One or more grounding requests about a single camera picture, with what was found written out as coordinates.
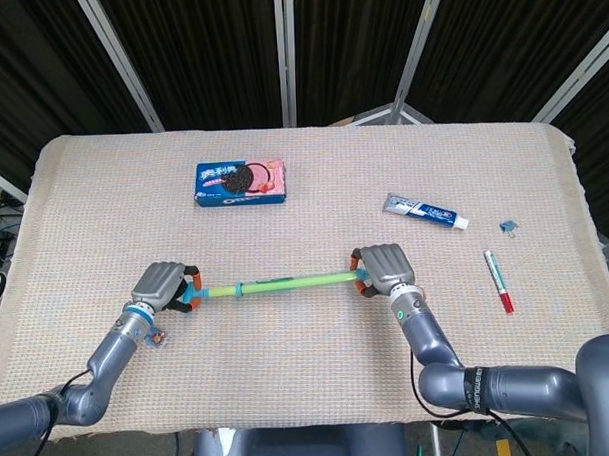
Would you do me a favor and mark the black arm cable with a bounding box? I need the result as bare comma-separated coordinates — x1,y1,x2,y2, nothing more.
409,348,522,456
12,369,95,456

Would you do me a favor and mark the black printed arm strap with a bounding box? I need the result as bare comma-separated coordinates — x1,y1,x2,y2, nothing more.
460,366,494,418

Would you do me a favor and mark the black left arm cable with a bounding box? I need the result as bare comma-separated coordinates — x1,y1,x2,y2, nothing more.
12,369,95,456

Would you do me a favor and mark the beige woven table cloth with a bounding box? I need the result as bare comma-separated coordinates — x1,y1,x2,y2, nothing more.
0,114,609,445

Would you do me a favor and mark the grey robot torso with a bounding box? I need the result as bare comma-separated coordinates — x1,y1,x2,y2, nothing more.
190,421,410,456

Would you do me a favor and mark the green blue telescopic stick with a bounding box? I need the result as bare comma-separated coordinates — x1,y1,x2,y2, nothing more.
177,267,357,311

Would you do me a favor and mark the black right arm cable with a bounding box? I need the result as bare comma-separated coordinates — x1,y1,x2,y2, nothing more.
409,348,522,456

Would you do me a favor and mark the blue white toothpaste tube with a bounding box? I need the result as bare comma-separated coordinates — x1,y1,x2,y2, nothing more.
381,188,471,234

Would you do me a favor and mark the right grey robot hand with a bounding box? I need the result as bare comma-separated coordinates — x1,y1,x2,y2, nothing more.
346,241,419,300

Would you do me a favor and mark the blue Oreo cookie box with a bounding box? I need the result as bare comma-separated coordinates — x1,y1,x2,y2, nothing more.
189,158,290,210

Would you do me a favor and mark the white marker red cap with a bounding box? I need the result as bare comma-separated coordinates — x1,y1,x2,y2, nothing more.
482,248,517,317

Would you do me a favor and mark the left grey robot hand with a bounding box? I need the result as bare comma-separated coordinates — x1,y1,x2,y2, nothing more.
129,260,206,317

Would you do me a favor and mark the white screen frame post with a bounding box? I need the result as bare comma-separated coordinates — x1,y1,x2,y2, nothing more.
0,161,30,206
529,20,609,127
348,0,453,129
273,0,300,130
74,0,165,137

